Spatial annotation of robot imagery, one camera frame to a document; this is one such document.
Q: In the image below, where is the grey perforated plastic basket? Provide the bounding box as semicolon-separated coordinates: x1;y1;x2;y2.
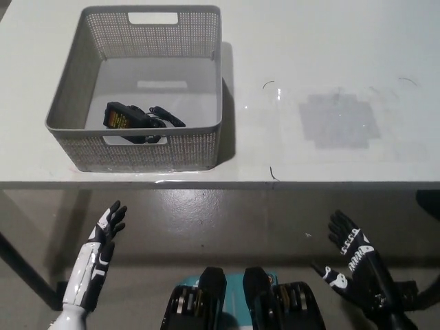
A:
44;5;224;173

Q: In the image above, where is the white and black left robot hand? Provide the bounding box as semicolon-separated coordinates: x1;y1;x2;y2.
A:
61;200;128;314

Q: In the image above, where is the curved black table leg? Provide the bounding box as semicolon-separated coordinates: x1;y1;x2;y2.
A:
408;273;440;312

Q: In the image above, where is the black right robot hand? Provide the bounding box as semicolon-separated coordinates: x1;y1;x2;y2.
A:
311;210;397;312

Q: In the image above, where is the dark rounded background object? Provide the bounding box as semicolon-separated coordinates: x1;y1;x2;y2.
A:
415;190;440;221

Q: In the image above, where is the black power adapter with cord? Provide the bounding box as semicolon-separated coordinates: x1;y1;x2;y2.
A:
101;101;186;144

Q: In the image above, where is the black metal table leg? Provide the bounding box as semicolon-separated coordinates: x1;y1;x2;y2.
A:
0;230;65;304

